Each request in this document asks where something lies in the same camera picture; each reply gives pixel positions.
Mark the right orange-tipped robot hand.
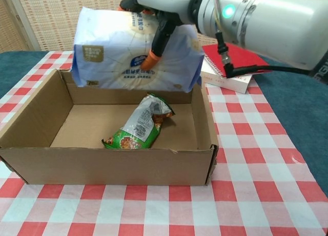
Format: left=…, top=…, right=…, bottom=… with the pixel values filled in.
left=117, top=0, right=203, bottom=70

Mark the blue white tissue pack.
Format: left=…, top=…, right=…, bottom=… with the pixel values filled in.
left=70, top=7, right=206, bottom=93

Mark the green snack bag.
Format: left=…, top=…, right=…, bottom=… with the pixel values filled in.
left=101, top=93, right=177, bottom=150

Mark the cardboard box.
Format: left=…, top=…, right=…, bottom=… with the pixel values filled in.
left=0, top=68, right=219, bottom=187

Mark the red spiral notebook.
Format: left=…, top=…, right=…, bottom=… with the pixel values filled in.
left=202, top=43, right=274, bottom=79

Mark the white book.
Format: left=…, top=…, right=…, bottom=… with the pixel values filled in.
left=200, top=58, right=253, bottom=94

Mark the bamboo folding screen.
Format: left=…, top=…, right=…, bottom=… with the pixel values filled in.
left=0, top=0, right=328, bottom=52

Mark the red white checkered cloth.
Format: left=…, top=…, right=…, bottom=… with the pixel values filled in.
left=0, top=50, right=328, bottom=236

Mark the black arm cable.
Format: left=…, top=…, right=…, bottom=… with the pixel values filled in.
left=215, top=30, right=328, bottom=80

